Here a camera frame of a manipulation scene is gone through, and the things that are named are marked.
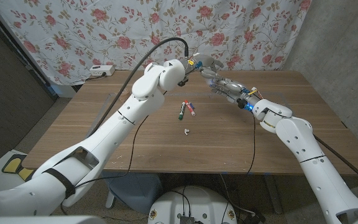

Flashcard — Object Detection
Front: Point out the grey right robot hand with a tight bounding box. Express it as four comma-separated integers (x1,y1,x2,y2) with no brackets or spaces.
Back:
211,78,264,110

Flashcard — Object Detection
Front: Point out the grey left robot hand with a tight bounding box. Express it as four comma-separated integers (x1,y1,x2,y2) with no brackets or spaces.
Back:
185,52,225,80

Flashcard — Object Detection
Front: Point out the red Expo marker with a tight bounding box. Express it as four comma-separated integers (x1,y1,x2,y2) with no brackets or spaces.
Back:
184,100,196,117

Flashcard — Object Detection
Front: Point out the floral backdrop cloth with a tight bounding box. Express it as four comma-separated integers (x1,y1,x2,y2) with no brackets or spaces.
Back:
0,0,313,86

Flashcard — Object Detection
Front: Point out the white power strip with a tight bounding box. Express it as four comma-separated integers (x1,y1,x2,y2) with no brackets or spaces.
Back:
89,64,116,77

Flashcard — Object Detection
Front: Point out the grey table leg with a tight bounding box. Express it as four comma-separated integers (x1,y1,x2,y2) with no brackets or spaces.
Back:
264,174,284,215

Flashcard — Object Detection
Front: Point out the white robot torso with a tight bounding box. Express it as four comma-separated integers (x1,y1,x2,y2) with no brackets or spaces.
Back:
147,185,238,224

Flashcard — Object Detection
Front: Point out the black power adapter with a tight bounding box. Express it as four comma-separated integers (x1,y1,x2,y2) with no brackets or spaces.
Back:
244,208,267,224

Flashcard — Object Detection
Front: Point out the blue-grey bin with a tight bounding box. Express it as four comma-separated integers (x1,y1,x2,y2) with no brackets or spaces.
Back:
106,172,163,215

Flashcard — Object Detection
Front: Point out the white table leg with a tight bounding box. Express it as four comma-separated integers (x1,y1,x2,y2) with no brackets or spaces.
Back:
105,194,116,209

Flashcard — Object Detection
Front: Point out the white yellow black floor mat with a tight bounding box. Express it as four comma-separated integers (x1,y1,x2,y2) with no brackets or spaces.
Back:
0,149,48,184

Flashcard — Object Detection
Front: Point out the left wrist wire bundle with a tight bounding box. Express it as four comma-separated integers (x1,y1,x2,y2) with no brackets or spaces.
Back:
187,55,203,69

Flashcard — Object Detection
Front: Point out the wrist wire bundle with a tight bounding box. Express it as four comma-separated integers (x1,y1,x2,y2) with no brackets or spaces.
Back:
187,55,203,69
247,86,264,100

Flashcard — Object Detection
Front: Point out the right wrist wire bundle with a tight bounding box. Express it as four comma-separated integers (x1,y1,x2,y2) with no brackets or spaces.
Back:
247,86,264,100

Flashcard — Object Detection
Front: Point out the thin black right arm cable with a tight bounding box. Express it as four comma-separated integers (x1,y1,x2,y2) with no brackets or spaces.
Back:
246,113,257,175

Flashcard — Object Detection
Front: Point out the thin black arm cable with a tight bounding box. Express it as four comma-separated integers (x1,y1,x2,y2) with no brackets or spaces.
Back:
246,113,257,175
60,90,167,215

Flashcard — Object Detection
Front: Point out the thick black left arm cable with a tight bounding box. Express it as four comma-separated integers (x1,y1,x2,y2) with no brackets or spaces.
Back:
85,37,190,139

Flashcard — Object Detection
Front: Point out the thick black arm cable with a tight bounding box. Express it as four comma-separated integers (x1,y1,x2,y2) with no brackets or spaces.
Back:
313,134,358,193
85,37,190,139

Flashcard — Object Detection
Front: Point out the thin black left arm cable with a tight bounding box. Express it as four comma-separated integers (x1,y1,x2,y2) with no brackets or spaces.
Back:
60,90,167,215

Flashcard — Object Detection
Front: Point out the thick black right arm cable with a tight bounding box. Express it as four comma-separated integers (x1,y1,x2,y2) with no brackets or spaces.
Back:
313,134,358,193

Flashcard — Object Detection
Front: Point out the black frame bar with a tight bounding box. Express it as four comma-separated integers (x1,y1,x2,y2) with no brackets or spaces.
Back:
0,0,58,100

